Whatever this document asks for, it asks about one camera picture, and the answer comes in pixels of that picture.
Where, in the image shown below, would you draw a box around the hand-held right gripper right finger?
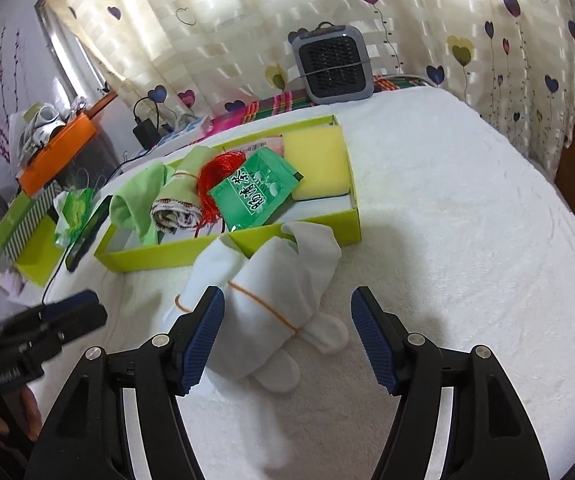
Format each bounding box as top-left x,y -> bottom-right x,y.
351,286 -> 551,480

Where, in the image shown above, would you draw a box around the green plastic wrapper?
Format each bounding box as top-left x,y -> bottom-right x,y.
53,188 -> 97,248

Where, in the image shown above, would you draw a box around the pink patterned cloth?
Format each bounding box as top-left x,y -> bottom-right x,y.
0,270 -> 29,302

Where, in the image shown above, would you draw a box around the heart print curtain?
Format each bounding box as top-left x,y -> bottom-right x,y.
42,0 -> 575,181

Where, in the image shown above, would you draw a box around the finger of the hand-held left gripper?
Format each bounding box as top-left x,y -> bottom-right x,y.
0,305 -> 109,361
12,288 -> 100,328

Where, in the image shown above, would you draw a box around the lime green cardboard box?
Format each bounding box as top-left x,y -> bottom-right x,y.
94,115 -> 363,273

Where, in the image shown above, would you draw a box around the person's left hand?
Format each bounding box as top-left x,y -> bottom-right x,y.
0,389 -> 44,443

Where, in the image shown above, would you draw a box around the black cable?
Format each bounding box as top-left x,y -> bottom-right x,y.
42,245 -> 75,306

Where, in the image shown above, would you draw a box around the green packet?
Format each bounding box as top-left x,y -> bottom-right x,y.
208,147 -> 304,233

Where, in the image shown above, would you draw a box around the large yellow sponge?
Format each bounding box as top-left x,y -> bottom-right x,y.
284,126 -> 352,201

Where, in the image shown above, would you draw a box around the green towel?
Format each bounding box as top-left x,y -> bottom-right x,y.
110,147 -> 218,247

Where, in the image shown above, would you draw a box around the white socks bundle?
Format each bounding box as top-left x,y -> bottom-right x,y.
174,222 -> 351,395

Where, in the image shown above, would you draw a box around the orange box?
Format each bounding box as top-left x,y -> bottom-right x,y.
17,112 -> 99,196

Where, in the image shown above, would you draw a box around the clear plastic bag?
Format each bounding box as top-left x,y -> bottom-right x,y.
250,134 -> 287,158

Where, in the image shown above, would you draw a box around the lime box with striped side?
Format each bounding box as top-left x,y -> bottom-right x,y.
0,182 -> 75,288

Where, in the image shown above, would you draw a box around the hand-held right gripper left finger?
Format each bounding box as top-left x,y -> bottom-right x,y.
24,286 -> 226,480

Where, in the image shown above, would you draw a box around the colourful plaid cloth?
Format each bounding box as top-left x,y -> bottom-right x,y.
210,75 -> 418,126

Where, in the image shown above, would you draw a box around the dark cabinet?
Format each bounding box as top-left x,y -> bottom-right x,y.
57,125 -> 123,191

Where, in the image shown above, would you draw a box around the black charger adapter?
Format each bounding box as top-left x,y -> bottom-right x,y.
132,95 -> 164,148

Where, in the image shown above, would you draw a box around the clutter of white items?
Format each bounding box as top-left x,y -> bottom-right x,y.
10,100 -> 90,161

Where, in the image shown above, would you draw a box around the red tassel knot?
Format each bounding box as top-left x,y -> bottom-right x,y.
194,147 -> 258,238

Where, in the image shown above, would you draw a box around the window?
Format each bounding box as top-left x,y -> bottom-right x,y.
34,0 -> 113,96

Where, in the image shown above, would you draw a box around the black remote control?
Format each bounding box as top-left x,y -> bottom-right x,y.
66,195 -> 110,272

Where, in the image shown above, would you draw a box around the grey portable heater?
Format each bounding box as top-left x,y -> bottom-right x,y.
289,21 -> 374,106

